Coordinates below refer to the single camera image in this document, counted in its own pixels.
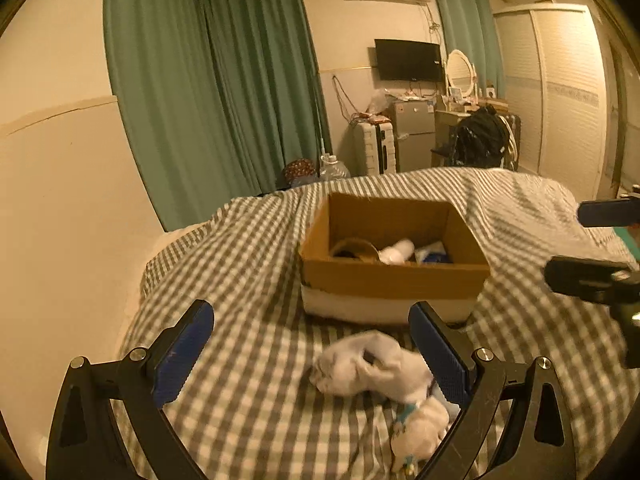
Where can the white sliding wardrobe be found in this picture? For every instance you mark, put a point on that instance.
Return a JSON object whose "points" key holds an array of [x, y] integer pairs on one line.
{"points": [[560, 100]]}

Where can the blue and white packet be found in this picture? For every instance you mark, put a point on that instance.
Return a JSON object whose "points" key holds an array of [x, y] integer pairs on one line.
{"points": [[434, 254]]}

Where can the patterned fabric bag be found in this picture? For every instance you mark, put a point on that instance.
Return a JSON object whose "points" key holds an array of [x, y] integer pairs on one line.
{"points": [[299, 172]]}

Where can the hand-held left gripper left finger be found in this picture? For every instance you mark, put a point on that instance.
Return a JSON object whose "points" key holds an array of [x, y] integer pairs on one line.
{"points": [[182, 355]]}

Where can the light green curtain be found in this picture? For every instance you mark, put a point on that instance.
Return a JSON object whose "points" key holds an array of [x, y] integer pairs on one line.
{"points": [[467, 25]]}

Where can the black wall television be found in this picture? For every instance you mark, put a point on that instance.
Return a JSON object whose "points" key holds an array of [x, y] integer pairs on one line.
{"points": [[407, 60]]}

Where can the white plush toy teal trim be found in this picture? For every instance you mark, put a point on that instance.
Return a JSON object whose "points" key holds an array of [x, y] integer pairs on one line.
{"points": [[422, 427]]}

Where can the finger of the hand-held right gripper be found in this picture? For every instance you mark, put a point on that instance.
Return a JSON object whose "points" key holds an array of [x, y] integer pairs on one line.
{"points": [[580, 277], [607, 212]]}

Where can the white sock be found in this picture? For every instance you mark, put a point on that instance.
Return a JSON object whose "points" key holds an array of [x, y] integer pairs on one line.
{"points": [[350, 365]]}

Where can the brown tape roll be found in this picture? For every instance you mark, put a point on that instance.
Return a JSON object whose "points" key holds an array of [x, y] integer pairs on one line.
{"points": [[357, 249]]}

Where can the grey checkered blanket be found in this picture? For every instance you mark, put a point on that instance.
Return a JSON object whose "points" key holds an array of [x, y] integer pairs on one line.
{"points": [[250, 260]]}

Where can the white oval vanity mirror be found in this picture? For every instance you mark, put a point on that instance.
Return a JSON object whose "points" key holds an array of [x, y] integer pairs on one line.
{"points": [[461, 72]]}

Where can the white suitcase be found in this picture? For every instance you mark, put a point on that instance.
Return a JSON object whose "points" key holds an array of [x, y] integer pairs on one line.
{"points": [[372, 147]]}

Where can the cardboard box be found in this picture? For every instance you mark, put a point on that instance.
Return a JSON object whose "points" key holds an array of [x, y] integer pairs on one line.
{"points": [[390, 280]]}

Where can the silver mini fridge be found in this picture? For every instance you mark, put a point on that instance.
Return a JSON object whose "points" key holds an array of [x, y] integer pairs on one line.
{"points": [[412, 132]]}

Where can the beige dressing table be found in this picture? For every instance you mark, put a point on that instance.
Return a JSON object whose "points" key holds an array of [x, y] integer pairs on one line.
{"points": [[444, 122]]}

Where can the black backpack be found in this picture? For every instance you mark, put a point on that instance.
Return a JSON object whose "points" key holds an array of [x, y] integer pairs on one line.
{"points": [[480, 135]]}

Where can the clear water jug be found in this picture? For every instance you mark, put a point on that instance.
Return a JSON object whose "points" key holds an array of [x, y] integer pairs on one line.
{"points": [[332, 169]]}

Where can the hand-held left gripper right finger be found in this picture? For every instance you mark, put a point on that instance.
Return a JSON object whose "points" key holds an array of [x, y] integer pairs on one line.
{"points": [[437, 355]]}

